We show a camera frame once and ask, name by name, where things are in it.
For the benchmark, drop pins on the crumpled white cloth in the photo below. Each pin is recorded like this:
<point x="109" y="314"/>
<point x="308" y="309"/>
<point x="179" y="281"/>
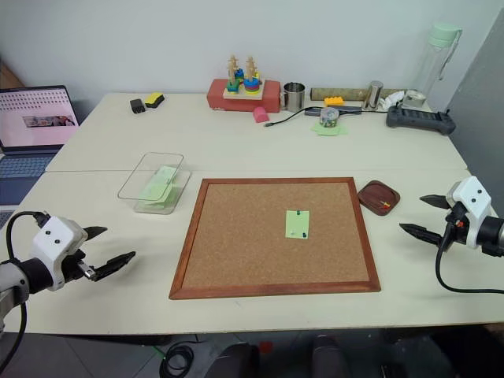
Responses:
<point x="391" y="98"/>

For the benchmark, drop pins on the open laptop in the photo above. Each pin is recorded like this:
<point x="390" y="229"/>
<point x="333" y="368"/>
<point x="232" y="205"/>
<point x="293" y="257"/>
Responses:
<point x="35" y="118"/>

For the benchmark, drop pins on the black handheld controller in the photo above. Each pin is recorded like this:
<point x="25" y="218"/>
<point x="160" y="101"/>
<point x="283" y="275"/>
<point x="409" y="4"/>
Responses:
<point x="417" y="120"/>

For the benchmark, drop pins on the grey partition panel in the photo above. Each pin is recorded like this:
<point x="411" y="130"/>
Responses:
<point x="480" y="118"/>

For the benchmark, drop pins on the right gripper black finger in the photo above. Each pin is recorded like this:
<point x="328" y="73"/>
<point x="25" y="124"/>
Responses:
<point x="421" y="233"/>
<point x="435" y="201"/>

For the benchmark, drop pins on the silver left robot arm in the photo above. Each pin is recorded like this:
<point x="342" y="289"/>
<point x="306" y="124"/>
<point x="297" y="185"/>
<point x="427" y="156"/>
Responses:
<point x="12" y="277"/>

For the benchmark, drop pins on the long cardboard tube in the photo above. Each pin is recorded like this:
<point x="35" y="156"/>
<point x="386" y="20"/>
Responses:
<point x="352" y="93"/>

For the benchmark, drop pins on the small black block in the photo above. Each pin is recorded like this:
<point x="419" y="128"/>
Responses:
<point x="138" y="106"/>

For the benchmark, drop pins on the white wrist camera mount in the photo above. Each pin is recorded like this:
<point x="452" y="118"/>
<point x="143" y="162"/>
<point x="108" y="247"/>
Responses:
<point x="472" y="193"/>
<point x="53" y="236"/>

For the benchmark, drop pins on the clear plastic box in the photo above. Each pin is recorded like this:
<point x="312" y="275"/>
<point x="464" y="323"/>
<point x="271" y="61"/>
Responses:
<point x="179" y="197"/>

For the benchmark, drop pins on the green paper note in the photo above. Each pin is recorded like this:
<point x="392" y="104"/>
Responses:
<point x="297" y="225"/>

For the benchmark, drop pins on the pink arched block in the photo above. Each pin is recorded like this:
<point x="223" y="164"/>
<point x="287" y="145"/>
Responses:
<point x="260" y="115"/>

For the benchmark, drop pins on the brown wooden tray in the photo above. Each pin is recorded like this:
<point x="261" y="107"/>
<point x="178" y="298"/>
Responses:
<point x="373" y="193"/>

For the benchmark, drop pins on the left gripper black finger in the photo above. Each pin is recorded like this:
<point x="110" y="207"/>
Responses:
<point x="94" y="231"/>
<point x="116" y="264"/>

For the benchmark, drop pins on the wood-framed cork board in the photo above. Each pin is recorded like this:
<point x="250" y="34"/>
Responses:
<point x="244" y="236"/>

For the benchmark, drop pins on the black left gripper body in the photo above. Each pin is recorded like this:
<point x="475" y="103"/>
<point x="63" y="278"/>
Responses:
<point x="75" y="264"/>

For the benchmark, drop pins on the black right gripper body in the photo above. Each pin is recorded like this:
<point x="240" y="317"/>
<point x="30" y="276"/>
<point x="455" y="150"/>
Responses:
<point x="456" y="226"/>

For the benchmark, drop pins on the steel cylinder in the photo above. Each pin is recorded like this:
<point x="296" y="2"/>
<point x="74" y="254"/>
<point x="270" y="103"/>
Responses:
<point x="372" y="94"/>

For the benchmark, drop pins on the yellow and black eraser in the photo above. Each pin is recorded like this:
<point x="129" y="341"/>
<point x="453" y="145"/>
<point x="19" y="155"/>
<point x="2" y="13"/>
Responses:
<point x="154" y="100"/>

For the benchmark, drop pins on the clear glass jar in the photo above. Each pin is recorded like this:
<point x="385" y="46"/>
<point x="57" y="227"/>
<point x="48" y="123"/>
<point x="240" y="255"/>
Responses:
<point x="329" y="118"/>

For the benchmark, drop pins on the red rectangular box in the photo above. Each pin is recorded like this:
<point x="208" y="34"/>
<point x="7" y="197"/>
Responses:
<point x="271" y="98"/>

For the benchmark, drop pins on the steel mug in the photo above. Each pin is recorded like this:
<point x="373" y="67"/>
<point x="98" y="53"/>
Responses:
<point x="293" y="97"/>

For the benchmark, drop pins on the clear bottle with green lid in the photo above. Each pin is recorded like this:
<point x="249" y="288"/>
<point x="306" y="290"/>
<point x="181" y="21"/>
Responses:
<point x="433" y="67"/>

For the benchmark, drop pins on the round metal tin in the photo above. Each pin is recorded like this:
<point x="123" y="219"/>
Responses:
<point x="413" y="98"/>

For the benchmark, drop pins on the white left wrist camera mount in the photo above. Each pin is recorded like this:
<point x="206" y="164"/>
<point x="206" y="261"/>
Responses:
<point x="53" y="236"/>

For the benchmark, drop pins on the dark rounded shape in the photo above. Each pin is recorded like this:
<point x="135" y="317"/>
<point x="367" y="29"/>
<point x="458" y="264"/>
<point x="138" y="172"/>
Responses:
<point x="328" y="356"/>
<point x="232" y="360"/>

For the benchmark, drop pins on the yellow toy brick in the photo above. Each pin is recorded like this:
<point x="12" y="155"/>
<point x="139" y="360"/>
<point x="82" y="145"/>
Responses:
<point x="334" y="101"/>

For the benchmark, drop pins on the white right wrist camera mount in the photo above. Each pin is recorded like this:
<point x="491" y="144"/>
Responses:
<point x="472" y="193"/>

